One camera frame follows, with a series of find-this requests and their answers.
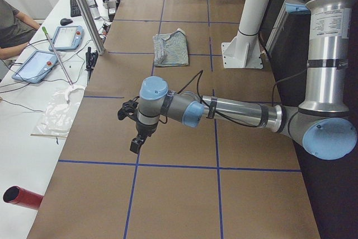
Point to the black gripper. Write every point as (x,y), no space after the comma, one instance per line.
(145,130)

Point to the striped polo shirt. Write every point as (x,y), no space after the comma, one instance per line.
(170,50)

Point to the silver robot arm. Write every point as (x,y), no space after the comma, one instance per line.
(319,124)

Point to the clear plastic bag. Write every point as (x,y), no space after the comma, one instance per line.
(60,112)

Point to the blue tape grid lines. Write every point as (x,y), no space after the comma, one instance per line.
(173,166)

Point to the brown paper table cover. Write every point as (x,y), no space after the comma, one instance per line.
(173,194)

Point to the black clamp tool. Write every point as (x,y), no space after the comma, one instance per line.
(91,60)

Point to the near blue teach pendant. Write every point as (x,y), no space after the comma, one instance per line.
(36,67)

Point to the blue teach pendant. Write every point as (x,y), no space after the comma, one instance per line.
(36,67)
(68,38)

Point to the far blue teach pendant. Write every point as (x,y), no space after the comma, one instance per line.
(68,38)

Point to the red cylinder tube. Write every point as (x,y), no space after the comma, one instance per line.
(22,197)

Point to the black computer mouse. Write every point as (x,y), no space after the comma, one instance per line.
(65,21)

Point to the black keyboard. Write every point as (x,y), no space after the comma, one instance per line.
(74,9)

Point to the green tipped metal rod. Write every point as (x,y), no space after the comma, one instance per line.
(57,55)

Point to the clear water bottle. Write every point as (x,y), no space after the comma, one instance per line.
(93,7)

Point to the seated person legs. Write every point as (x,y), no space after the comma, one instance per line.
(17,29)

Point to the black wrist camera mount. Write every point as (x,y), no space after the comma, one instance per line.
(129,109)

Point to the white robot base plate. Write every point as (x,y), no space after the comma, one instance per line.
(246,57)

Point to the aluminium frame post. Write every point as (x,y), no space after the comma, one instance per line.
(91,26)

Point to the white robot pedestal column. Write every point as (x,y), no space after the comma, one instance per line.
(251,20)

